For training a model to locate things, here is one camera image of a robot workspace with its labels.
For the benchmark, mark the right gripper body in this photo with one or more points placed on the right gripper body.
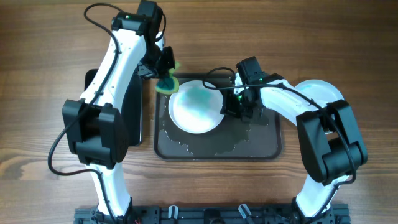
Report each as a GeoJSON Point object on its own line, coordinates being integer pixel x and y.
{"type": "Point", "coordinates": [237, 102]}

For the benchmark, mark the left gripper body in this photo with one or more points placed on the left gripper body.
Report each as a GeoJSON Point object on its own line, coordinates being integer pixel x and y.
{"type": "Point", "coordinates": [157, 63]}

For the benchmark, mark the green yellow sponge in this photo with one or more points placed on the green yellow sponge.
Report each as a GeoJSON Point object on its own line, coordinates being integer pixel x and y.
{"type": "Point", "coordinates": [169, 84]}

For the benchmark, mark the white plate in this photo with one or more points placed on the white plate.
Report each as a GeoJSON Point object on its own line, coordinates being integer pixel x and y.
{"type": "Point", "coordinates": [320, 90]}
{"type": "Point", "coordinates": [196, 107]}

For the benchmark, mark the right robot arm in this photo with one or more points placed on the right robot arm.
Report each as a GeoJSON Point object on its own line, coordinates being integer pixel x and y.
{"type": "Point", "coordinates": [331, 145]}

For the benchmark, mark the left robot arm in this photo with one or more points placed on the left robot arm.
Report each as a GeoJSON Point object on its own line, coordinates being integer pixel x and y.
{"type": "Point", "coordinates": [132, 36]}

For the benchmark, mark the small black tray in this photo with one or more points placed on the small black tray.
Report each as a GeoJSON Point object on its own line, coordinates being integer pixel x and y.
{"type": "Point", "coordinates": [115, 118]}

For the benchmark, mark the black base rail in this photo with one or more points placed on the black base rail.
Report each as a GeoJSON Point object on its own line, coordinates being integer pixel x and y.
{"type": "Point", "coordinates": [269, 213]}

